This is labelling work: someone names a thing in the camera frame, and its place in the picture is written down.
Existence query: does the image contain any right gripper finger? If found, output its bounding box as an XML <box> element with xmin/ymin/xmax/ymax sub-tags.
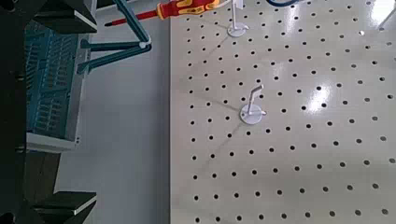
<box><xmin>32</xmin><ymin>0</ymin><xmax>98</xmax><ymax>35</ymax></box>
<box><xmin>32</xmin><ymin>191</ymin><xmax>98</xmax><ymax>224</ymax></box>

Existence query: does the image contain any red yellow screwdriver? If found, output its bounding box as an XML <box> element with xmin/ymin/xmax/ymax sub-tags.
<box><xmin>104</xmin><ymin>0</ymin><xmax>222</xmax><ymax>28</ymax></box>

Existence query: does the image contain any white peg hook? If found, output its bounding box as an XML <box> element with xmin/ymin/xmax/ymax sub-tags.
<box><xmin>238</xmin><ymin>83</ymin><xmax>268</xmax><ymax>126</ymax></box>
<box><xmin>226</xmin><ymin>0</ymin><xmax>250</xmax><ymax>38</ymax></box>

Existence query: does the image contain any cream perforated pegboard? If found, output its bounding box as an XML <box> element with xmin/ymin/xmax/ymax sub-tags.
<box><xmin>169</xmin><ymin>0</ymin><xmax>396</xmax><ymax>224</ymax></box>

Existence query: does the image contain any blue-grey crate with handles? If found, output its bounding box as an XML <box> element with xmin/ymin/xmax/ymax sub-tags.
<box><xmin>23</xmin><ymin>0</ymin><xmax>153</xmax><ymax>154</ymax></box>

